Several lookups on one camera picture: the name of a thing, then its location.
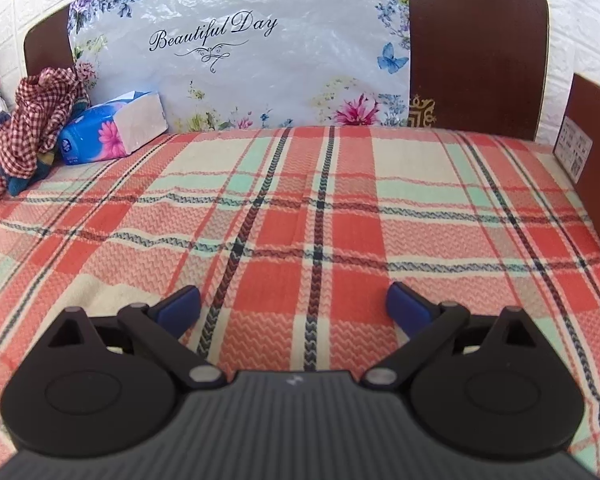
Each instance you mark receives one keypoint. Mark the blue tissue pack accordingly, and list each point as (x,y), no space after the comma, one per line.
(105,132)

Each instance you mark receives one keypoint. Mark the red checkered cloth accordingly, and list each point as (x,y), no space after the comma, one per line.
(30,120)

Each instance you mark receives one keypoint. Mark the floral plastic sheet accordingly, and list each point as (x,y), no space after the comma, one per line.
(260,55)

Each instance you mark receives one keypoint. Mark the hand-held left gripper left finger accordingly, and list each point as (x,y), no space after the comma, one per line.
(180,310)

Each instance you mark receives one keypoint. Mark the brown wooden headboard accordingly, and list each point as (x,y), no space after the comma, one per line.
(475,45)

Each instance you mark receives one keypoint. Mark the teal knitted cloth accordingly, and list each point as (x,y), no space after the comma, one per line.
(32,172)

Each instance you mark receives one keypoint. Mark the white cabinet sticker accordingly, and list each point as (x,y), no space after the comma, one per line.
(573,147)

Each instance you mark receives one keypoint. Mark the brown bedside cabinet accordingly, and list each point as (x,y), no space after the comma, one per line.
(597,160)

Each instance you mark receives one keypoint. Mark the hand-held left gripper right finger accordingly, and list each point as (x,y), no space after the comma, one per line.
(405,310)

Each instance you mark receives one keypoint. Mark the red plaid blanket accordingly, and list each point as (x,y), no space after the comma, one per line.
(330,220)

